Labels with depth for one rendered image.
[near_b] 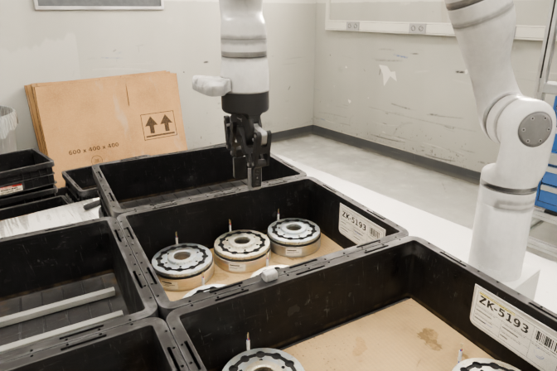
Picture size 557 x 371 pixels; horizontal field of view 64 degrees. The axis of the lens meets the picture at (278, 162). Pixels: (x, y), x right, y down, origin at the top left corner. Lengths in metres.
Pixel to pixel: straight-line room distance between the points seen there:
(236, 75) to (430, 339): 0.46
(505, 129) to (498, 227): 0.18
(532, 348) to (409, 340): 0.15
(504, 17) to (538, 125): 0.18
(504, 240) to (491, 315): 0.25
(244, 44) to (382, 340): 0.46
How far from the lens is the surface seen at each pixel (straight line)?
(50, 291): 0.85
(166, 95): 3.62
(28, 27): 3.49
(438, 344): 0.70
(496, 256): 0.91
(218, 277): 0.79
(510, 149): 0.83
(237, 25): 0.67
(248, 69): 0.67
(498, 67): 0.84
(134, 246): 0.71
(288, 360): 0.59
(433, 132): 3.85
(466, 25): 0.78
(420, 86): 3.87
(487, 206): 0.88
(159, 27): 3.75
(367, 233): 0.81
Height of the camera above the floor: 1.26
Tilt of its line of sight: 19 degrees down
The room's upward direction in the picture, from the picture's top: straight up
